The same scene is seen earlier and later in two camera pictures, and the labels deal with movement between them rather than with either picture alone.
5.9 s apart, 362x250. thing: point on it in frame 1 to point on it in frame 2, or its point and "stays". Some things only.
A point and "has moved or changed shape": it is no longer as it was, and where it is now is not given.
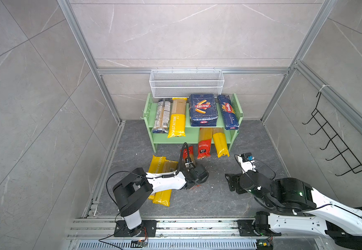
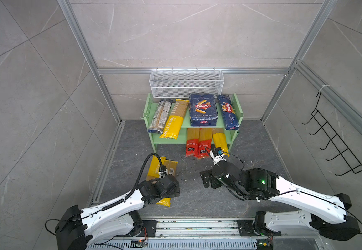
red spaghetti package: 191,153 has moved or changed shape
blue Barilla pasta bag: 203,110 stays
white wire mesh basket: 168,84 stays
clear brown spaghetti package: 163,116 has moved or changed shape
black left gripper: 203,182 to 174,193
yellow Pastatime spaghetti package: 178,117 has moved or changed shape
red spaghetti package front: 204,142 stays
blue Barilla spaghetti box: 231,122 stays
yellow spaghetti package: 160,163 stays
